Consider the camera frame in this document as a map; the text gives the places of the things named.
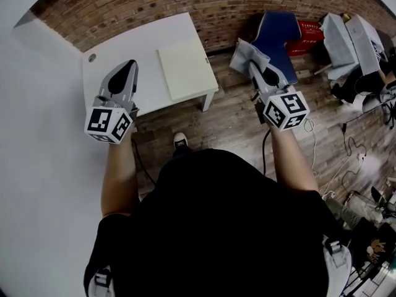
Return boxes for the white floor cable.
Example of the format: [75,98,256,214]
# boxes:
[303,118,320,179]

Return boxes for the person's black white shoe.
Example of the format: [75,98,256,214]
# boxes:
[173,131,190,152]

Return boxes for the black bag pile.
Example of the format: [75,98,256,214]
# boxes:
[329,69,396,105]

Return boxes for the red plastic crate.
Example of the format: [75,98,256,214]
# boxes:
[285,19,326,56]

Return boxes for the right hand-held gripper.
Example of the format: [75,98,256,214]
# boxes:
[250,61,311,132]

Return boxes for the person's black shirt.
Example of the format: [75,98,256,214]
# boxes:
[83,148,354,297]

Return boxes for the grey fabric covered boxes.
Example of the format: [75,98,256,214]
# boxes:
[321,12,388,74]

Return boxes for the person's right forearm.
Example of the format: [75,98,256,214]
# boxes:
[268,124,320,195]

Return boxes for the grey backpack strap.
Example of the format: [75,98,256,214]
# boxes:
[92,265,116,297]
[321,236,353,297]

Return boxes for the grey cloth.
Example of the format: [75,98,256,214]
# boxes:
[229,40,270,75]

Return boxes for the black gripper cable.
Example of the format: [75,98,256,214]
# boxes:
[261,129,270,176]
[131,139,157,187]

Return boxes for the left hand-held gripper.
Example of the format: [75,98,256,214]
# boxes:
[84,59,140,145]

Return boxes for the blue padded chair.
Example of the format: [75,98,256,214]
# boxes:
[249,11,303,85]

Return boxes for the person's left forearm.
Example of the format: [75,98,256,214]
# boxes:
[100,134,140,218]

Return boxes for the cream object board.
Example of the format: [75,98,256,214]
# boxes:
[157,38,219,103]

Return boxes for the white low table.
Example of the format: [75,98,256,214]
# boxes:
[80,12,220,118]

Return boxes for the black floor cable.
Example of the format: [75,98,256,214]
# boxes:
[341,112,369,164]

